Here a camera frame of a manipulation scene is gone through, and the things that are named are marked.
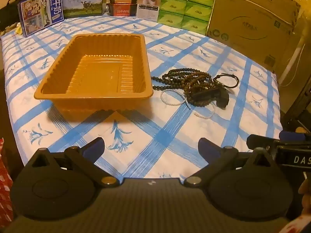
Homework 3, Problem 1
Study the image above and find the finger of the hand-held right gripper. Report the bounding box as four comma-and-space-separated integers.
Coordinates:
279, 130, 311, 141
246, 134, 282, 151

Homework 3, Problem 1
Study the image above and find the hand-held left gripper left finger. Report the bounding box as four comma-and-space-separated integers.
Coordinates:
25, 137, 120, 188

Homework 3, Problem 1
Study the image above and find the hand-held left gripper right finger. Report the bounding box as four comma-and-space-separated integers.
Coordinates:
183, 138, 275, 188

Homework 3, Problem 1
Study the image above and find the black hair clip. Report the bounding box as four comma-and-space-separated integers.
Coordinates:
189, 86, 230, 109

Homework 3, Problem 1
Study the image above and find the brown wooden bead necklace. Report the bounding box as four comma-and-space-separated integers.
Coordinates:
182, 75, 215, 108

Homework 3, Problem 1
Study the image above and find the black leather bracelet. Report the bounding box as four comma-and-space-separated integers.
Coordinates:
213, 74, 240, 89

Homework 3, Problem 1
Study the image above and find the golden plastic tray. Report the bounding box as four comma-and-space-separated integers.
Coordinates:
33, 33, 154, 114

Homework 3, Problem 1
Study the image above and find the dark green bead necklace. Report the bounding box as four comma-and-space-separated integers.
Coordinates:
151, 68, 212, 91

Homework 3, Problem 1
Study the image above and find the person's right hand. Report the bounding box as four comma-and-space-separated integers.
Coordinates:
298, 178, 311, 214

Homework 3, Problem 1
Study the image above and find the dark furniture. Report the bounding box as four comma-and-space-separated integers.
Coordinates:
283, 85, 311, 134

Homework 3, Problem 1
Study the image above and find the blue checked bedsheet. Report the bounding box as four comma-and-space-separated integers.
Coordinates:
0, 12, 284, 183

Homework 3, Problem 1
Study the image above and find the white red patterned cloth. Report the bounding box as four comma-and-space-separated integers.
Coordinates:
279, 214, 311, 233

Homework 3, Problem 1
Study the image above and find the white plastic pole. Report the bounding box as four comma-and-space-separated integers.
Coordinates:
279, 35, 307, 87

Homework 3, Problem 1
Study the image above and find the red checked cloth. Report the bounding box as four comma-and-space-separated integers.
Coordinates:
0, 137, 14, 224

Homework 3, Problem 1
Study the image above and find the large cardboard box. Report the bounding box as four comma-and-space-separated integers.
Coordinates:
206, 0, 302, 72

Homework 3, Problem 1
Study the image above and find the red instant food bowl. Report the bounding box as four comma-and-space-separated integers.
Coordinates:
107, 3, 139, 17

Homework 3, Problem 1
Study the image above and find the stack of green tissue packs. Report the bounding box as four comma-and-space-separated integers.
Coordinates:
157, 0, 216, 37

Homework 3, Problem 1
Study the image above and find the blue cartoon milk carton box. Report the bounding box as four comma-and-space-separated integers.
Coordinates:
18, 0, 65, 38

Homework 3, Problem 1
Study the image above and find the green cow milk carton box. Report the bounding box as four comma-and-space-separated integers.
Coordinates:
62, 0, 104, 18

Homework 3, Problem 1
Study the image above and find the white product box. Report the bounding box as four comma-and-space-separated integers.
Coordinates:
136, 0, 163, 22

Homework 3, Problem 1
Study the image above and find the black bag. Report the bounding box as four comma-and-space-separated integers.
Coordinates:
0, 0, 30, 32

